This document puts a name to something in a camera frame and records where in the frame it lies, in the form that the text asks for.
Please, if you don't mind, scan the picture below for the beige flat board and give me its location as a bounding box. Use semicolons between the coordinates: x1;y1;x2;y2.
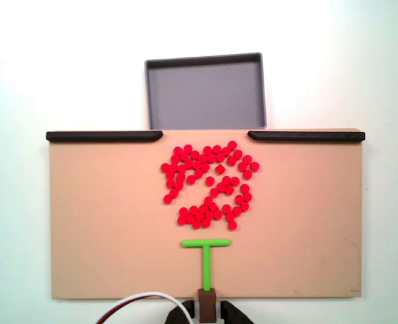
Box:
47;128;364;300

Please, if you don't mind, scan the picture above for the red granules pile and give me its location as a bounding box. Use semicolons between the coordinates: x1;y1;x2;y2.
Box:
161;140;260;230

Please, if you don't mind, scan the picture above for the black edge rail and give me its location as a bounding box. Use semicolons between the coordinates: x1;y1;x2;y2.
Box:
45;130;164;143
248;130;366;143

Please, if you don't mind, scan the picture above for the green T pusher brown handle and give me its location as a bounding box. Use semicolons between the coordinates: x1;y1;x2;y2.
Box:
181;238;232;322

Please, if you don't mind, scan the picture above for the red white black servo cable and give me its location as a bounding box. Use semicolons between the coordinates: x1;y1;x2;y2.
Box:
94;291;183;324

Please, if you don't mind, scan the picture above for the grey shallow tray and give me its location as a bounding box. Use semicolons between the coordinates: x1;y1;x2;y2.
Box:
144;51;268;130

